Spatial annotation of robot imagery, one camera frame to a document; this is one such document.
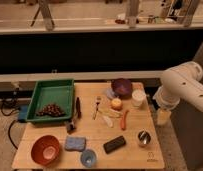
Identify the yellow apple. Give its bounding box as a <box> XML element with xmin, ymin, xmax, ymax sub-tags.
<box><xmin>111</xmin><ymin>98</ymin><xmax>123</xmax><ymax>110</ymax></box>

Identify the pile of brown nuts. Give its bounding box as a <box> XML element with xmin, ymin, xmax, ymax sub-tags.
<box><xmin>37</xmin><ymin>103</ymin><xmax>65</xmax><ymax>117</ymax></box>

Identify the purple bowl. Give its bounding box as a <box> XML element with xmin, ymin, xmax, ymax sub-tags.
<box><xmin>111</xmin><ymin>78</ymin><xmax>133</xmax><ymax>97</ymax></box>

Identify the small metal cup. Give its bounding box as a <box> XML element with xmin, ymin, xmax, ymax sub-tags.
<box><xmin>137</xmin><ymin>131</ymin><xmax>151</xmax><ymax>147</ymax></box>

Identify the yellow banana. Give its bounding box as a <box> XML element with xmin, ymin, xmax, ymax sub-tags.
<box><xmin>99</xmin><ymin>109</ymin><xmax>122</xmax><ymax>118</ymax></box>

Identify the blue folded towel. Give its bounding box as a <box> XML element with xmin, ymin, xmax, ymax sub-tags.
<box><xmin>65</xmin><ymin>136</ymin><xmax>86</xmax><ymax>151</ymax></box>

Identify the fork with yellow handle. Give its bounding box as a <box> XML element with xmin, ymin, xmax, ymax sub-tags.
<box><xmin>93</xmin><ymin>96</ymin><xmax>101</xmax><ymax>120</ymax></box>

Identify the black cable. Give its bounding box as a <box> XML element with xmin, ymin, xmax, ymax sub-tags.
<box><xmin>0</xmin><ymin>88</ymin><xmax>20</xmax><ymax>151</ymax></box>

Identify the small blue cup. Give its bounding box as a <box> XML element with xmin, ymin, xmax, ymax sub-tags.
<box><xmin>80</xmin><ymin>149</ymin><xmax>97</xmax><ymax>168</ymax></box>

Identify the white plastic spoon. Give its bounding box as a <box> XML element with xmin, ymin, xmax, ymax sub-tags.
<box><xmin>102</xmin><ymin>116</ymin><xmax>113</xmax><ymax>128</ymax></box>

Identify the white plastic cup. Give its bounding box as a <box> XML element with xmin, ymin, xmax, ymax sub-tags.
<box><xmin>132</xmin><ymin>89</ymin><xmax>146</xmax><ymax>107</ymax></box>

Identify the red bowl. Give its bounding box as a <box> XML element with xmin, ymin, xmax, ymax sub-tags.
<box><xmin>31</xmin><ymin>135</ymin><xmax>60</xmax><ymax>166</ymax></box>

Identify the orange carrot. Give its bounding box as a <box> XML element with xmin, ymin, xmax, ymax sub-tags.
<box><xmin>120</xmin><ymin>110</ymin><xmax>129</xmax><ymax>130</ymax></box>

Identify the dark marker pen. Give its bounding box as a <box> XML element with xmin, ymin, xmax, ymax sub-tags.
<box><xmin>76</xmin><ymin>97</ymin><xmax>81</xmax><ymax>118</ymax></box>

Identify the black rectangular block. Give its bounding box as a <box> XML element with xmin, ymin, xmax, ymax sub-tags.
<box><xmin>103</xmin><ymin>136</ymin><xmax>126</xmax><ymax>154</ymax></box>

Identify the green plastic tray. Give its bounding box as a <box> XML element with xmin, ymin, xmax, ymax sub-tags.
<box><xmin>26</xmin><ymin>79</ymin><xmax>75</xmax><ymax>123</ymax></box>

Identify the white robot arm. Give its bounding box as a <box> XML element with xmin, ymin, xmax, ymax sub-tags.
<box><xmin>153</xmin><ymin>61</ymin><xmax>203</xmax><ymax>113</ymax></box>

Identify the blue power box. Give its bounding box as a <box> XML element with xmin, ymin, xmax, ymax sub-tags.
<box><xmin>18</xmin><ymin>105</ymin><xmax>28</xmax><ymax>123</ymax></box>

